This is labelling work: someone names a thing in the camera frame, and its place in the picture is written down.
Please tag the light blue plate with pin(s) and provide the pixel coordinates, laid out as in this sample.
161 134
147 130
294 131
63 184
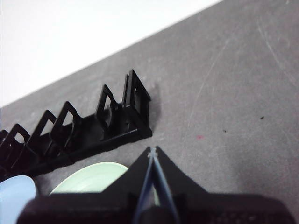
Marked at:
14 198

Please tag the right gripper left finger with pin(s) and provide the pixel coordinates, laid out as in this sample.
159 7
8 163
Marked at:
93 207

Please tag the black plastic plate rack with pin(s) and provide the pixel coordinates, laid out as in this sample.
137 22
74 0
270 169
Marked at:
93 130

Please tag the pale green plate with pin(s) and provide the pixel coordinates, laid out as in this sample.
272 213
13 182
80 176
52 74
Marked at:
93 177

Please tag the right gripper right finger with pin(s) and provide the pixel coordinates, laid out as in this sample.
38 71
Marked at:
210 210

